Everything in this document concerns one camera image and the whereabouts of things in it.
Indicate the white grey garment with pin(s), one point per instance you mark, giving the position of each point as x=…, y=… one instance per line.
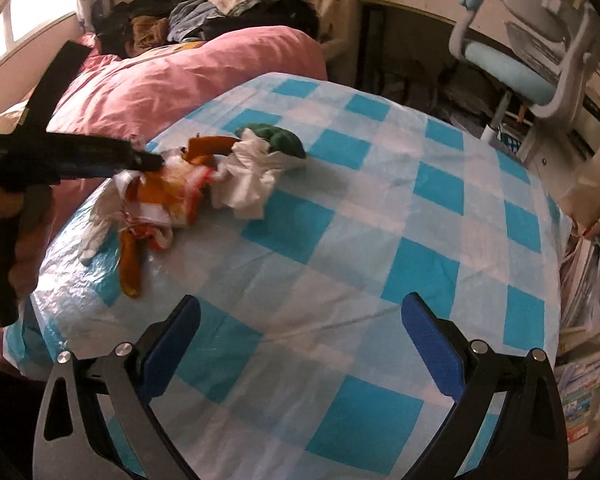
x=235, y=0

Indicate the crumpled white tissue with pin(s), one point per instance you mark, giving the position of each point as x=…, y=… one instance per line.
x=245, y=185

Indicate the orange white snack wrapper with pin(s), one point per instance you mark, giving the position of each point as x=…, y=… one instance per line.
x=175, y=195

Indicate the window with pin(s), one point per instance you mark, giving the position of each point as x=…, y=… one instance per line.
x=30, y=25

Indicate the pile of clothes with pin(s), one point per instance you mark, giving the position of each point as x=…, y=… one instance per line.
x=130, y=10

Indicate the messy pile of books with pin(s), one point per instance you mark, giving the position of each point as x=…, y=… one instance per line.
x=587, y=310

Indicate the green cloth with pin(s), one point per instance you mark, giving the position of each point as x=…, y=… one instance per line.
x=285, y=142

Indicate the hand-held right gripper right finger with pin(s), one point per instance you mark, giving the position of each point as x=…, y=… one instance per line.
x=430, y=345

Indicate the person's left hand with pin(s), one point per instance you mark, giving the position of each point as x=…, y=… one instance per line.
x=35, y=240

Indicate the blue white checkered tablecloth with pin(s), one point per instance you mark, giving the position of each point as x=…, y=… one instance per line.
x=355, y=260

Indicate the yellow white book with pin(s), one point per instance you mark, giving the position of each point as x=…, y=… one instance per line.
x=185, y=46

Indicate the beige paper bag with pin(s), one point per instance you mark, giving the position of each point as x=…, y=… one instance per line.
x=592, y=185

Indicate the large white tissue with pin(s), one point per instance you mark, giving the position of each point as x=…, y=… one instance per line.
x=97, y=230

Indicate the brown garment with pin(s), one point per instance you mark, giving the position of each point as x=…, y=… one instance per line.
x=147, y=35

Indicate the long orange peel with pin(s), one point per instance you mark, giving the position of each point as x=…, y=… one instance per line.
x=130, y=270

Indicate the black garment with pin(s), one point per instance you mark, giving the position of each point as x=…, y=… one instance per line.
x=280, y=17

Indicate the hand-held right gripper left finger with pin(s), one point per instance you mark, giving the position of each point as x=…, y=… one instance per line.
x=170, y=350

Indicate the grey blue desk chair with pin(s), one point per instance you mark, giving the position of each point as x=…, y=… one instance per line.
x=505, y=67

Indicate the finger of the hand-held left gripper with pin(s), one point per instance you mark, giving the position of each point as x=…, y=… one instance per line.
x=110, y=155

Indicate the small orange peel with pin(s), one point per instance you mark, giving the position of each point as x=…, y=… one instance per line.
x=207, y=147

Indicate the blue denim garment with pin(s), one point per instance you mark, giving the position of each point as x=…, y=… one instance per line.
x=195, y=17

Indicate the pink duvet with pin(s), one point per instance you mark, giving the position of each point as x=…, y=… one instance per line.
x=155, y=90

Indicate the blue plastic basket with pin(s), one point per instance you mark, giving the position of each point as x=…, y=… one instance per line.
x=510, y=140

